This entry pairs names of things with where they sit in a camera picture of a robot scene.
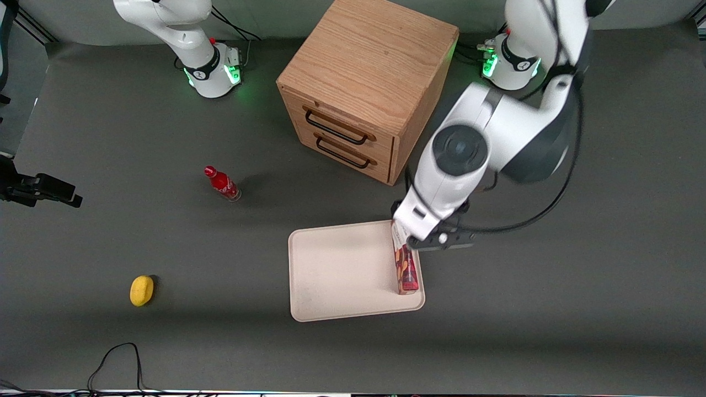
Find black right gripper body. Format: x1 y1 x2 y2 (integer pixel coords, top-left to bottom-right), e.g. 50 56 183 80
0 155 38 208

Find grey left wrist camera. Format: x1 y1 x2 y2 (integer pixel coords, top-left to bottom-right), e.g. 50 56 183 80
412 228 477 253

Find wooden drawer cabinet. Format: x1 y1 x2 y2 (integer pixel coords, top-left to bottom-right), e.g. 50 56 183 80
276 0 460 186

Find black right arm base cables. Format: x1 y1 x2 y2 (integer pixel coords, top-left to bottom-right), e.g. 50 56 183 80
210 4 261 42

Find wooden drawer front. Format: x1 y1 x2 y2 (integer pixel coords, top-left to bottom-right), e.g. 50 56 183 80
297 124 394 186
280 88 395 162

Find red cookie box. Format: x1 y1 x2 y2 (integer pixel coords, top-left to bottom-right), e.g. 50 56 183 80
390 220 420 296

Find black left arm base cables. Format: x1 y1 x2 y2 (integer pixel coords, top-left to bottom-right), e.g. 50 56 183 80
453 40 498 62

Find red cola bottle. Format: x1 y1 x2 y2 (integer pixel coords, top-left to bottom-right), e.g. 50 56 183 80
204 165 242 203

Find yellow lemon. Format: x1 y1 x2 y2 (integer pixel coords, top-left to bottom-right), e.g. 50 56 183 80
129 275 155 308

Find black arm base cables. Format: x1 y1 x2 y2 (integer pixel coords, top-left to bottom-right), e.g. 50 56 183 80
453 40 498 62
210 4 261 42

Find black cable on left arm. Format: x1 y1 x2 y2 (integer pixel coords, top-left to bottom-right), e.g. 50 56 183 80
457 0 586 235

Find black looped table cable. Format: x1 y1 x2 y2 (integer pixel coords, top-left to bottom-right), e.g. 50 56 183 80
87 342 166 395

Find black wire drawer handle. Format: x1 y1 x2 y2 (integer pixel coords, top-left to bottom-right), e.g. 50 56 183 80
315 136 372 170
304 109 370 146

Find black hanging cable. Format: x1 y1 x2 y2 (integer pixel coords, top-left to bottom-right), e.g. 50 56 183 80
0 0 20 108

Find beige rectangular tray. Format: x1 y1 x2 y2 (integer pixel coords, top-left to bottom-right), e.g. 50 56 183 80
287 218 426 323

